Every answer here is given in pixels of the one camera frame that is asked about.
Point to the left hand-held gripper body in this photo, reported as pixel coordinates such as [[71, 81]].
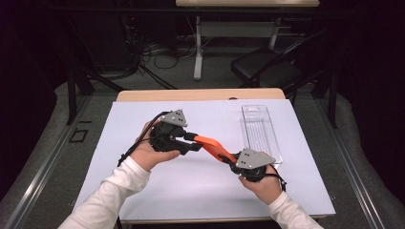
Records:
[[167, 136]]

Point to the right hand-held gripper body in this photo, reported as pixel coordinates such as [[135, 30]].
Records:
[[253, 159]]

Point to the orange phone case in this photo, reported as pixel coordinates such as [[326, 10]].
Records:
[[211, 146]]

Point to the clear plastic packaging box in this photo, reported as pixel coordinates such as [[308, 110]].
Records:
[[258, 133]]

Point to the person's left hand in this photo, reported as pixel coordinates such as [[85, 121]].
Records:
[[146, 157]]

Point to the person's right hand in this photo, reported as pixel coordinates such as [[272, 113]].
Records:
[[264, 191]]

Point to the light wooden table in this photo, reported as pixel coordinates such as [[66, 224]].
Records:
[[191, 94]]

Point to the white table cover board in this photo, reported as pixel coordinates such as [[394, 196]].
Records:
[[197, 191]]

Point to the white-legged desk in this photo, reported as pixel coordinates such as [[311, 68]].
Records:
[[198, 63]]

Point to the black folding chair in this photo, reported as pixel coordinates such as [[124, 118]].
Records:
[[266, 68]]

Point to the black metal stand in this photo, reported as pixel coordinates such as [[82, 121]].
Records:
[[71, 101], [332, 95]]

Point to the dark equipment cabinet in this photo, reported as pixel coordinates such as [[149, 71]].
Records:
[[105, 41]]

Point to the metal floor rail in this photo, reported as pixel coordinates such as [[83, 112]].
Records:
[[358, 191], [33, 191]]

